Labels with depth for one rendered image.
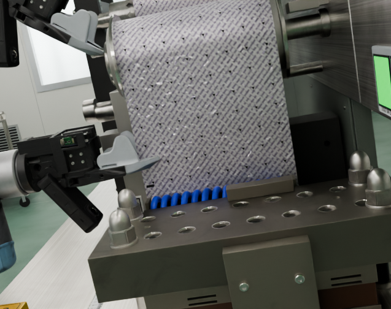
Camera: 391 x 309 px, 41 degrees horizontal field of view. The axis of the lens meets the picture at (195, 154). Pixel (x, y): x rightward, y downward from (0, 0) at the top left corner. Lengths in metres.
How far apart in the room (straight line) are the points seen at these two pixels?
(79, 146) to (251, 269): 0.33
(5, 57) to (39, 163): 0.18
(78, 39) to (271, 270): 0.46
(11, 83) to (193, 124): 6.19
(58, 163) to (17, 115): 6.16
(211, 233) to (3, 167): 0.36
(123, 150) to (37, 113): 6.08
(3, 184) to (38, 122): 6.04
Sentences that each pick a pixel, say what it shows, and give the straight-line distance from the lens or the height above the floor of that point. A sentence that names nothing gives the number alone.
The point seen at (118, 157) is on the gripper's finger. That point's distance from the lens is 0.79.
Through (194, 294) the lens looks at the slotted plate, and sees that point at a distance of 0.66.
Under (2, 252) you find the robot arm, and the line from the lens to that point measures 0.90.
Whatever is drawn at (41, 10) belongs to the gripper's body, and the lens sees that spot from 0.86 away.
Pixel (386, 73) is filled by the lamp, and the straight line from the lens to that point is 0.54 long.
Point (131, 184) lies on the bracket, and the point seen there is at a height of 1.04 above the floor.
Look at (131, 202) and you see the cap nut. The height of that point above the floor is 1.06.
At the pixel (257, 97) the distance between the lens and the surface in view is 0.78.
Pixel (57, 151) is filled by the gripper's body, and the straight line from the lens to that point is 0.80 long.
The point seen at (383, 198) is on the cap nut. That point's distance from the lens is 0.65.
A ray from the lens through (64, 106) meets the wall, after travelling 6.73.
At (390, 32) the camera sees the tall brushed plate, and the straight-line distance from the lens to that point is 0.54.
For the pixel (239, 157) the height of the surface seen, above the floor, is 1.08.
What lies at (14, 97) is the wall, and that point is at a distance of 6.93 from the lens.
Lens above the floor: 1.26
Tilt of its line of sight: 12 degrees down
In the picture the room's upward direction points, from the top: 11 degrees counter-clockwise
